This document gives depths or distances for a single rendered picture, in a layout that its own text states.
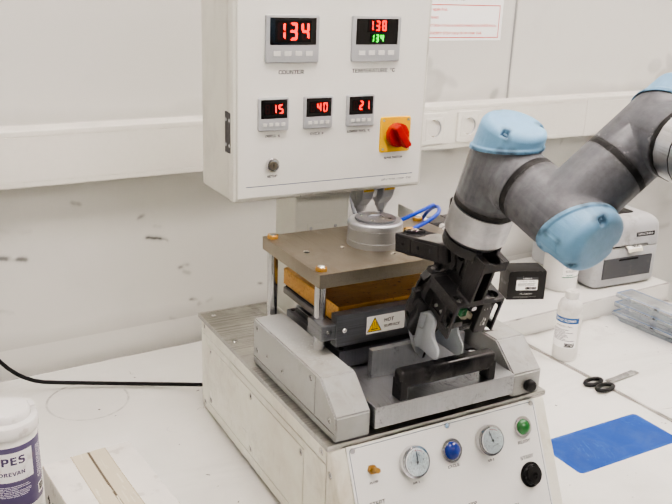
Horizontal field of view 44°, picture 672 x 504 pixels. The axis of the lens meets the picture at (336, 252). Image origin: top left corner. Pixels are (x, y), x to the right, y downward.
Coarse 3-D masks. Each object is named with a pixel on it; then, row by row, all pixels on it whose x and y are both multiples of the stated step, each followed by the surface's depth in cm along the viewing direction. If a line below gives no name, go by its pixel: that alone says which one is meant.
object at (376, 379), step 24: (384, 360) 109; (408, 360) 111; (360, 384) 107; (384, 384) 107; (432, 384) 107; (456, 384) 108; (480, 384) 109; (504, 384) 111; (384, 408) 102; (408, 408) 104; (432, 408) 106
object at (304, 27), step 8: (280, 24) 115; (288, 24) 115; (296, 24) 116; (304, 24) 116; (280, 32) 115; (288, 32) 116; (296, 32) 116; (304, 32) 117; (280, 40) 115; (288, 40) 116; (296, 40) 116; (304, 40) 117
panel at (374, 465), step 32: (480, 416) 110; (512, 416) 112; (352, 448) 101; (384, 448) 103; (512, 448) 112; (352, 480) 100; (384, 480) 102; (416, 480) 104; (448, 480) 107; (480, 480) 109; (512, 480) 111; (544, 480) 113
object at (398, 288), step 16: (288, 272) 121; (288, 288) 122; (304, 288) 117; (336, 288) 115; (352, 288) 115; (368, 288) 115; (384, 288) 115; (400, 288) 115; (304, 304) 117; (336, 304) 109; (352, 304) 109; (368, 304) 110
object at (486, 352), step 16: (480, 352) 108; (400, 368) 103; (416, 368) 103; (432, 368) 104; (448, 368) 105; (464, 368) 106; (480, 368) 108; (400, 384) 102; (416, 384) 103; (400, 400) 103
